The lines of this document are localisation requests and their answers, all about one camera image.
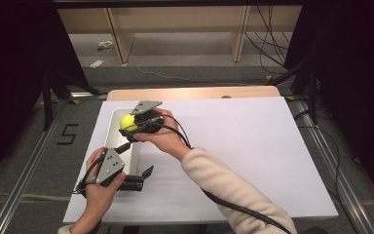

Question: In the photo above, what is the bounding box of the small white device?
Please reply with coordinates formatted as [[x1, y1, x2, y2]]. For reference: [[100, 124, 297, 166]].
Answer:
[[96, 40, 115, 51]]

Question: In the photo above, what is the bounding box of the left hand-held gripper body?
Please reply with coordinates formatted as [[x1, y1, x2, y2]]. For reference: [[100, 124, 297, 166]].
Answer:
[[94, 147, 144, 193]]

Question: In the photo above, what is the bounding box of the person's right hand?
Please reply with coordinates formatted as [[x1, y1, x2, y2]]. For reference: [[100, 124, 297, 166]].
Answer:
[[131, 107, 193, 161]]

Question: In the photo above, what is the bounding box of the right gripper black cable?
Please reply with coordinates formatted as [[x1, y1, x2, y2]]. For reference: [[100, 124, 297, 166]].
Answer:
[[135, 114, 293, 234]]

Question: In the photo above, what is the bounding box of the white plastic bin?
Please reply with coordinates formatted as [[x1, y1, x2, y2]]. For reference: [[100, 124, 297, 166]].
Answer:
[[103, 107, 142, 176]]

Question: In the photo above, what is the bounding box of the black floor cable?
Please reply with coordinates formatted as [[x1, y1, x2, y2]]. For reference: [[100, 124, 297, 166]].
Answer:
[[293, 109, 349, 209]]

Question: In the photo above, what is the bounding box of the bundle of black cables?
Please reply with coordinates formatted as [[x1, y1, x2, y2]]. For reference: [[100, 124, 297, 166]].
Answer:
[[244, 5, 293, 76]]

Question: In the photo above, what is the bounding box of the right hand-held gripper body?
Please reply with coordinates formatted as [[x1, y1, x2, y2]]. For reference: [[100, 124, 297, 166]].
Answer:
[[130, 99, 166, 135]]

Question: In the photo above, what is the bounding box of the wooden table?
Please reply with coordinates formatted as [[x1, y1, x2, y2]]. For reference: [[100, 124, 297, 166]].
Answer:
[[106, 85, 281, 101]]

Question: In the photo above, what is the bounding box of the yellow tennis ball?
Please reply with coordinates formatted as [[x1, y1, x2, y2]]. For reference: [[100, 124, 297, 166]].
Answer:
[[120, 113, 137, 133]]

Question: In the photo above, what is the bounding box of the wooden shelf unit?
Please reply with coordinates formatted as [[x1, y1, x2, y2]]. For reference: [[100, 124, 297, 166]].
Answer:
[[57, 5, 303, 64]]

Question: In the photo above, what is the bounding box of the white board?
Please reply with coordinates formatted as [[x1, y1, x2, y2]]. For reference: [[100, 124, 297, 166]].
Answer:
[[62, 96, 339, 225]]

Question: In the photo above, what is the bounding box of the person's left hand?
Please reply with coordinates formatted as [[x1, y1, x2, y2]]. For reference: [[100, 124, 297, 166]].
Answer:
[[84, 146, 128, 214]]

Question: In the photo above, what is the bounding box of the black metal stand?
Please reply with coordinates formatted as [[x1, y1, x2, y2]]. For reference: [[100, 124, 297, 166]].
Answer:
[[40, 69, 103, 132], [267, 55, 319, 127]]

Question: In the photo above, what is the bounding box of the white paper strip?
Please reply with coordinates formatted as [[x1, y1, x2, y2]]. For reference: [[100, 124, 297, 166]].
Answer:
[[89, 58, 105, 69]]

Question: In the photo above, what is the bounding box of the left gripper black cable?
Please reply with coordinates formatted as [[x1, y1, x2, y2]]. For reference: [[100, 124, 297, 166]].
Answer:
[[74, 148, 109, 199]]

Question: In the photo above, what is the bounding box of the aluminium rail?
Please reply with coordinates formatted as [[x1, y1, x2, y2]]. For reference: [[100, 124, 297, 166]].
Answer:
[[291, 98, 374, 234], [0, 93, 109, 234]]

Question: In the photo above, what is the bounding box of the dark curtain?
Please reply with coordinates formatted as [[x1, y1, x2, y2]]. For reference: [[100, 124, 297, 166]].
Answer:
[[0, 0, 90, 191], [284, 0, 374, 204]]

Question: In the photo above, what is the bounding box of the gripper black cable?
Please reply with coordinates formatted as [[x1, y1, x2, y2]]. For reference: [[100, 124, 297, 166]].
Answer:
[[74, 148, 109, 199], [135, 114, 293, 234]]

